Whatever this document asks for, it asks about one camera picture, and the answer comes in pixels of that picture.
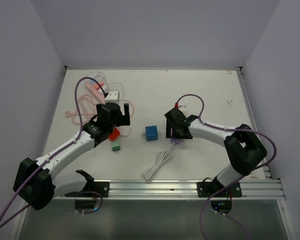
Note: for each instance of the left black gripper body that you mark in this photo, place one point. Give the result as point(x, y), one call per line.
point(119, 121)

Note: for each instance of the aluminium front rail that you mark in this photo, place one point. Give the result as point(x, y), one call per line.
point(255, 189)

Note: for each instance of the blue cube plug adapter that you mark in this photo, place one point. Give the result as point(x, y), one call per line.
point(151, 133)

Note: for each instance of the purple power strip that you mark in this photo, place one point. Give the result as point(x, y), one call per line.
point(176, 141)

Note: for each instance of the red cube socket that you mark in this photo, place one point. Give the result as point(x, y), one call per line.
point(114, 135)

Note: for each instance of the pink power strip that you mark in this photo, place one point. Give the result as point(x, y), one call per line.
point(96, 90)

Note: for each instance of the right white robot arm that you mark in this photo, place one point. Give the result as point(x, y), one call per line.
point(244, 150)

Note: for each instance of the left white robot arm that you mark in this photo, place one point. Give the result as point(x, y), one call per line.
point(37, 181)

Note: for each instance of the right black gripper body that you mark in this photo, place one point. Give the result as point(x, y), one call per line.
point(175, 133)

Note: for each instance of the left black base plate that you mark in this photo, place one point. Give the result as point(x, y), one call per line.
point(101, 187)

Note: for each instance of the green plug adapter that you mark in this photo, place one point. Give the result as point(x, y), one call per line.
point(115, 146)

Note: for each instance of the white plug adapter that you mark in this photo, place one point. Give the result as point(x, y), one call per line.
point(124, 131)

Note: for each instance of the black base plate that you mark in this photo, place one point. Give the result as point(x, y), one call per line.
point(101, 187)
point(207, 188)

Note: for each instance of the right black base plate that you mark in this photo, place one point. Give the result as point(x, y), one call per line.
point(207, 188)

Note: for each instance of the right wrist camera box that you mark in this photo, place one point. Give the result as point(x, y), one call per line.
point(182, 108)

